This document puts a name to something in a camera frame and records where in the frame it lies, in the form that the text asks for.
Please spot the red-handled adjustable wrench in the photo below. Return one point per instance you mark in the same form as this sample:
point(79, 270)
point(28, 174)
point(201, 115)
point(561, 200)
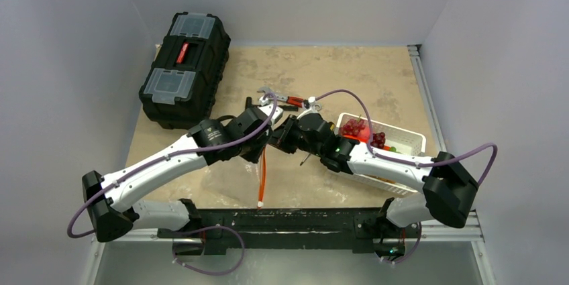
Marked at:
point(290, 100)

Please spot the light red grape bunch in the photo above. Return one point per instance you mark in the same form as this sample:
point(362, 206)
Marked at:
point(352, 127)

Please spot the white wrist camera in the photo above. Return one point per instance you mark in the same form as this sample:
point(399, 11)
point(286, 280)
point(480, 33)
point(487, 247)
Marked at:
point(309, 106)
point(273, 113)

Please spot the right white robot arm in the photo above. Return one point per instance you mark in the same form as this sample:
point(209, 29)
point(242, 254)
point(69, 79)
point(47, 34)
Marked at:
point(444, 190)

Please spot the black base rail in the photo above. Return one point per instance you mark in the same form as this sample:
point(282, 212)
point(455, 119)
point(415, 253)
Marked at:
point(360, 230)

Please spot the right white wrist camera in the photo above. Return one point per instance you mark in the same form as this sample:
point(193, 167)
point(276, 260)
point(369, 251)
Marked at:
point(309, 106)

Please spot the clear orange-zip bag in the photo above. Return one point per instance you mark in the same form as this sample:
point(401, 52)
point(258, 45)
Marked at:
point(238, 180)

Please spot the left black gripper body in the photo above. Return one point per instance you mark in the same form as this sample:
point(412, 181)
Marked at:
point(252, 151)

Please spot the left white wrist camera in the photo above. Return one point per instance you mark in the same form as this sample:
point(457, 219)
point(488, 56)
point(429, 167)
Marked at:
point(273, 113)

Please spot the red pink fruit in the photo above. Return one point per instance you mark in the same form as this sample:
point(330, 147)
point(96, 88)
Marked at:
point(365, 135)

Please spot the black plastic toolbox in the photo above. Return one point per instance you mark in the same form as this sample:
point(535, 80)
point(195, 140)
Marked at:
point(179, 90)

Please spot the dark red grape bunch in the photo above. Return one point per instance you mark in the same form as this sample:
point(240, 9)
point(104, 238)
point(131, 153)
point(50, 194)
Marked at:
point(378, 140)

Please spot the black T-handle tool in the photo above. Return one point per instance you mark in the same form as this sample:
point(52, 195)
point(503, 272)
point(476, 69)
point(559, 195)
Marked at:
point(285, 107)

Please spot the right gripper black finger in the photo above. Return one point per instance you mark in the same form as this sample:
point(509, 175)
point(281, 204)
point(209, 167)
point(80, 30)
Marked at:
point(286, 125)
point(281, 140)

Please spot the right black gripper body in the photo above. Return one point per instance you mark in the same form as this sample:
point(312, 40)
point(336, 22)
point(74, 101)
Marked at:
point(287, 132)

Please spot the black yellow-handled screwdriver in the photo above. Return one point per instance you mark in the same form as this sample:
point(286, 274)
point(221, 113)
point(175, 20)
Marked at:
point(305, 159)

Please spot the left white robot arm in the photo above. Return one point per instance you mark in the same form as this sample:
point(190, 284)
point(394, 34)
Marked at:
point(115, 201)

